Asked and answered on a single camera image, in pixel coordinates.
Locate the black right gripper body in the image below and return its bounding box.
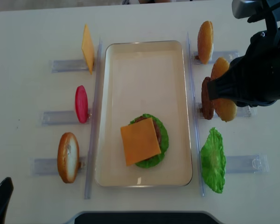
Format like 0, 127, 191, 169
233, 27, 280, 107

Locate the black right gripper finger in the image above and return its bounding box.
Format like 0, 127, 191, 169
207, 58, 247, 101

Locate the burger bun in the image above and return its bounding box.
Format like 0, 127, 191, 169
197, 21, 214, 64
210, 57, 237, 122

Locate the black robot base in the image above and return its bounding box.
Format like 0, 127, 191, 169
73, 212, 219, 224

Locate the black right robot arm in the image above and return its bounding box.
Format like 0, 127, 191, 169
231, 0, 280, 107

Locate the standing meat patty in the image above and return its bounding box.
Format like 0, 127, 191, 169
201, 77, 214, 120

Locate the standing lettuce leaf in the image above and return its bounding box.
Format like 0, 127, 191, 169
200, 127, 226, 194

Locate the clear lettuce holder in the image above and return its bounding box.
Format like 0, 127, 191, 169
225, 154, 269, 174

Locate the meat patty on burger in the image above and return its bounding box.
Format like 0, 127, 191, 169
134, 116, 161, 148

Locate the cheese slice on burger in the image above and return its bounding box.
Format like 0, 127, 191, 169
120, 118, 161, 166

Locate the lettuce leaf on burger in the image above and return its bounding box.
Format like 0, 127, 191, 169
130, 113, 169, 168

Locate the standing cheese slice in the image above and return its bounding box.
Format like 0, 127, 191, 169
81, 24, 95, 74

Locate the red tomato slice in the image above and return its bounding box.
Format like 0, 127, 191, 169
75, 85, 89, 123

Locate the clear tomato holder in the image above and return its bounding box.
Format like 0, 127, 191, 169
39, 111, 80, 126

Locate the clear cheese holder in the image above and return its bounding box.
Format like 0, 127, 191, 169
51, 59, 88, 73

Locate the standing bread slice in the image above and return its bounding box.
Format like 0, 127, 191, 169
57, 132, 79, 183

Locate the clear bread holder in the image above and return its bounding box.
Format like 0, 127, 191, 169
32, 155, 86, 176

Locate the clear bun holder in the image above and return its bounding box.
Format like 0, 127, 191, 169
191, 50, 239, 64

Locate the clear patty holder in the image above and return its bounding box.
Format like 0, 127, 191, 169
195, 103, 257, 119

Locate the standing burger bun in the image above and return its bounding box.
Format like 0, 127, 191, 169
197, 21, 214, 64

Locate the cream rectangular tray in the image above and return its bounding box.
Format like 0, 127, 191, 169
95, 41, 193, 187

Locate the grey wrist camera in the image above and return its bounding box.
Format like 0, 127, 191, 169
231, 0, 263, 19

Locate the right clear long rail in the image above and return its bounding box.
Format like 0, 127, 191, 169
186, 32, 205, 197

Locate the clear long rail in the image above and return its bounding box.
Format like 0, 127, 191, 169
186, 32, 205, 197
84, 37, 103, 200

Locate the left clear long rail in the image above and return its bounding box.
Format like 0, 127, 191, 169
84, 37, 103, 200

